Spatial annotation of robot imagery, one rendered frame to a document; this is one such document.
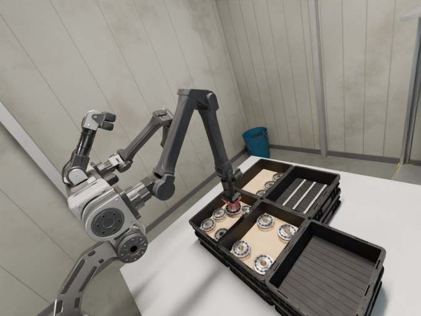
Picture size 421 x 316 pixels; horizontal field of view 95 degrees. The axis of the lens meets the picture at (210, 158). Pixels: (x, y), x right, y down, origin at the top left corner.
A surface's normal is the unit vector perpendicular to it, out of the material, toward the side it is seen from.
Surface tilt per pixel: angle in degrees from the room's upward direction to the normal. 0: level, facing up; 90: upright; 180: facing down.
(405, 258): 0
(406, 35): 90
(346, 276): 0
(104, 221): 90
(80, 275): 90
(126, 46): 90
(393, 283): 0
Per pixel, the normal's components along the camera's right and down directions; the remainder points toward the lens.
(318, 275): -0.32, -0.84
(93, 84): 0.64, 0.14
